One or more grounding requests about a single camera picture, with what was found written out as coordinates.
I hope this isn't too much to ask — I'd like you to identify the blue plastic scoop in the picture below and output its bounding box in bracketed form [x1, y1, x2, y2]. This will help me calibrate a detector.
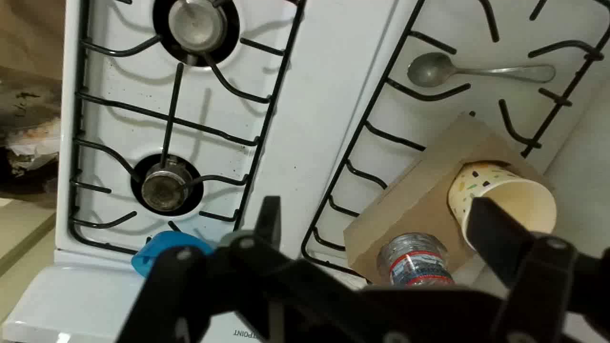
[131, 231, 213, 277]

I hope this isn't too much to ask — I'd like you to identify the black left stove grate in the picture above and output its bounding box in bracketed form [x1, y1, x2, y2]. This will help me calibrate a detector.
[57, 0, 307, 260]

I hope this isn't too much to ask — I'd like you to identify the brown cardboard box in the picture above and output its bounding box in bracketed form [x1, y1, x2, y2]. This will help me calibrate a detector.
[343, 115, 547, 286]

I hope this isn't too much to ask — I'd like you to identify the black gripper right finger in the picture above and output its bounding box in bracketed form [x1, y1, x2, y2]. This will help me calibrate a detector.
[467, 199, 610, 343]

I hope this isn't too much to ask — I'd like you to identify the speckled paper cup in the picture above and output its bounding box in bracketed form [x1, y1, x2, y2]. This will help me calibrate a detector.
[446, 163, 558, 235]

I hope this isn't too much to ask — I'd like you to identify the black stove grate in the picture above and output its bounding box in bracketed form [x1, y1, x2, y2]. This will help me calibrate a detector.
[57, 0, 307, 260]
[301, 0, 610, 277]

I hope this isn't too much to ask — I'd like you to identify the metal spoon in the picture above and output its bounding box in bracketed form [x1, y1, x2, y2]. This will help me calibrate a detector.
[406, 54, 556, 88]

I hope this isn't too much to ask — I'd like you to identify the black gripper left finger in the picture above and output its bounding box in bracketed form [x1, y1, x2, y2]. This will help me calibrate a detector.
[116, 195, 358, 343]

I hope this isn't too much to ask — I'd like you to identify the white gas stove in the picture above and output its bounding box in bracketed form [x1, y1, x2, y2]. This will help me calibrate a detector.
[0, 0, 610, 343]

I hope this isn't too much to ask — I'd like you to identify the clear plastic water bottle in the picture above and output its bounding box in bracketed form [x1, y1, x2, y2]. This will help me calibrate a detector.
[377, 233, 454, 288]

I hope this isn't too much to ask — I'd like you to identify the black right stove grate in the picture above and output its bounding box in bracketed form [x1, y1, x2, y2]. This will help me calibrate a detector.
[301, 0, 610, 277]

